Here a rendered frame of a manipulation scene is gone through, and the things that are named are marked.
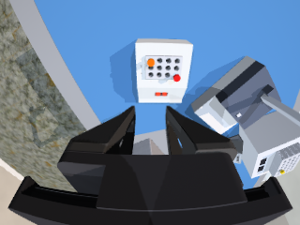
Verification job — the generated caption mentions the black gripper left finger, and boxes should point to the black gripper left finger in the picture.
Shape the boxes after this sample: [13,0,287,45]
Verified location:
[64,106,136,155]

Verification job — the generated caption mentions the blue bench mat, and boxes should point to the blue bench mat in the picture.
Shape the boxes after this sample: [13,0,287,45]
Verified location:
[35,0,300,135]

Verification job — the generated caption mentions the white block with round holes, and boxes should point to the white block with round holes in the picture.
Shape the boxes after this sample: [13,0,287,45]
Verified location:
[135,38,193,103]

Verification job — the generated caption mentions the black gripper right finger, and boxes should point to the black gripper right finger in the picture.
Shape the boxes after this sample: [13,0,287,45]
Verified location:
[165,106,237,161]

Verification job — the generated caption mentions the orange-capped sample tube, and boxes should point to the orange-capped sample tube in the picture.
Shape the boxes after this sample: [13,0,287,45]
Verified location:
[147,58,155,67]

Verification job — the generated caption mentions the red tube cap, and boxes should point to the red tube cap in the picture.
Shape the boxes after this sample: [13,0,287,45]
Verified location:
[173,73,180,82]

